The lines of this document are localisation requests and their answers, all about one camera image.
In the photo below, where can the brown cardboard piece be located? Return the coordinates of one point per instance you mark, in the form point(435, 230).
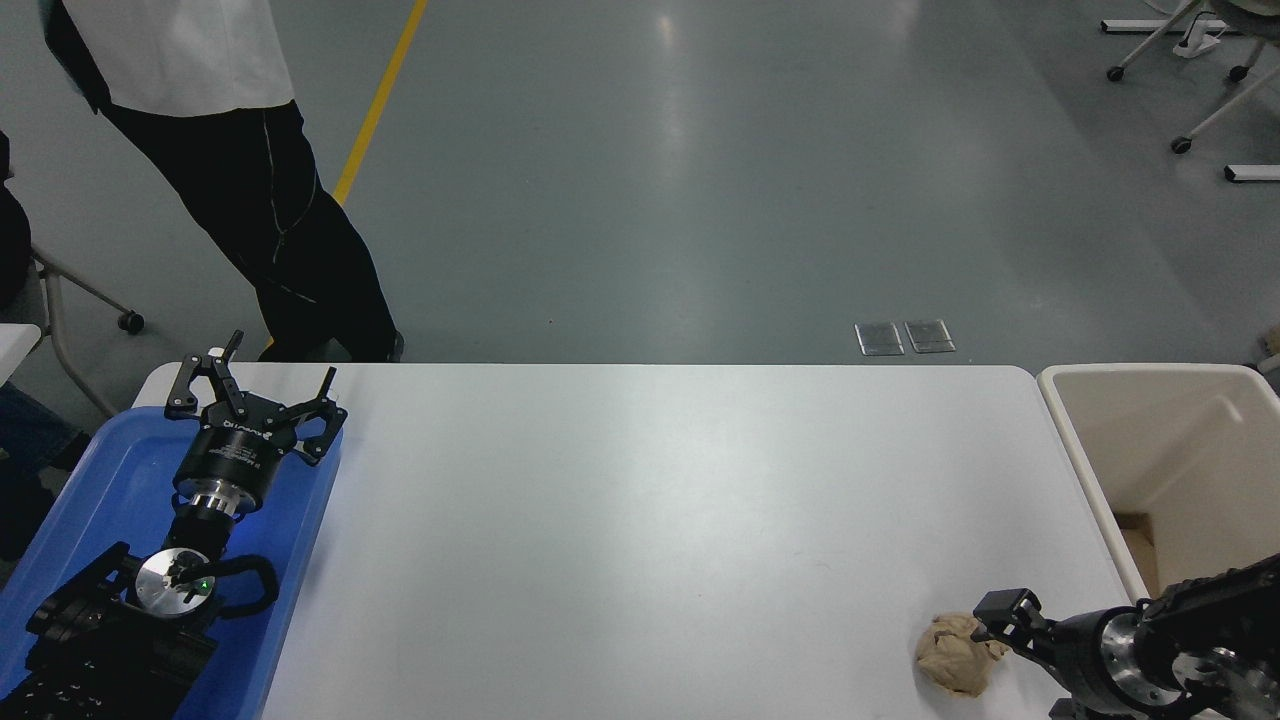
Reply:
point(1138, 550)

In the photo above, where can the grey chair with castor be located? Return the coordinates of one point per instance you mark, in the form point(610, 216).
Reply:
point(55, 310)

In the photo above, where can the seated person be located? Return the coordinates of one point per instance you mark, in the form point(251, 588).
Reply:
point(12, 240)

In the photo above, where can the office chair base with castors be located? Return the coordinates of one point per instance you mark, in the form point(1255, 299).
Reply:
point(1225, 105)
point(1150, 40)

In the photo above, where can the white power strip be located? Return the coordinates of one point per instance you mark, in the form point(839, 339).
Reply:
point(1198, 44)

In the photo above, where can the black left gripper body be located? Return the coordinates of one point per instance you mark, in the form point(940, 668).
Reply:
point(232, 455)

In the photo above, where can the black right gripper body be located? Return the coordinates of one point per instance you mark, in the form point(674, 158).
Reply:
point(1080, 655)

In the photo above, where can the small white side table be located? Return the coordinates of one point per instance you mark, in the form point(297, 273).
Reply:
point(15, 345)

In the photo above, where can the metal floor plate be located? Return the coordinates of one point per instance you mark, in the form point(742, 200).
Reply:
point(880, 338)
point(930, 336)

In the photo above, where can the blue plastic tray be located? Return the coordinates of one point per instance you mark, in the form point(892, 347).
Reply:
point(110, 470)

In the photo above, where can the tan paper ball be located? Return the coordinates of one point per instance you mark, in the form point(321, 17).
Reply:
point(950, 660)

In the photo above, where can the standing person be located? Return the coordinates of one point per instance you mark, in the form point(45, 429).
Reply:
point(260, 200)

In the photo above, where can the large pale plastic bin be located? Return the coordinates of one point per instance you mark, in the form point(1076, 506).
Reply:
point(1190, 450)

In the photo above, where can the white floor bar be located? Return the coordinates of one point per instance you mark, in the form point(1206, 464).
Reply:
point(1140, 25)
point(1255, 173)

